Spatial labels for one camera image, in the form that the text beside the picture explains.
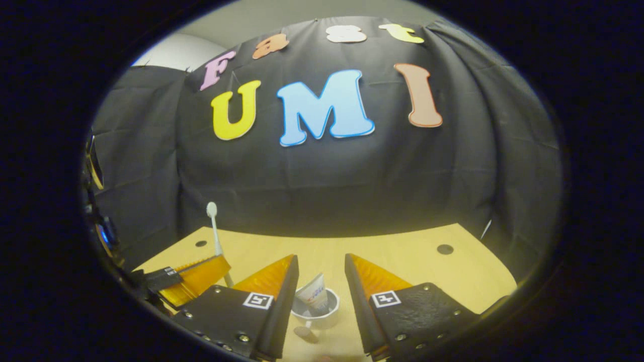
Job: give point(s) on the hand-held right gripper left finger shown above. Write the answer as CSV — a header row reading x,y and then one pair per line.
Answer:
x,y
280,311

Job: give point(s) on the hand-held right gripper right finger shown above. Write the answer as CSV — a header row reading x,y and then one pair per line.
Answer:
x,y
363,311

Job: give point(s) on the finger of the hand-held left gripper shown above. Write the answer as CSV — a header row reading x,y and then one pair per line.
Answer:
x,y
201,276

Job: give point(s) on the white toothpaste tube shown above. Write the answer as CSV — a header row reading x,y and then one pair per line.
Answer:
x,y
314,294

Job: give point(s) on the pale green toothbrush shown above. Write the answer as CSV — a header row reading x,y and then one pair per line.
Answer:
x,y
216,236

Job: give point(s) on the light wooden desktop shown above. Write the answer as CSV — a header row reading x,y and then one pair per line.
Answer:
x,y
427,271

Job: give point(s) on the black backdrop cloth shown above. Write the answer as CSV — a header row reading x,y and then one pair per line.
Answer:
x,y
327,181

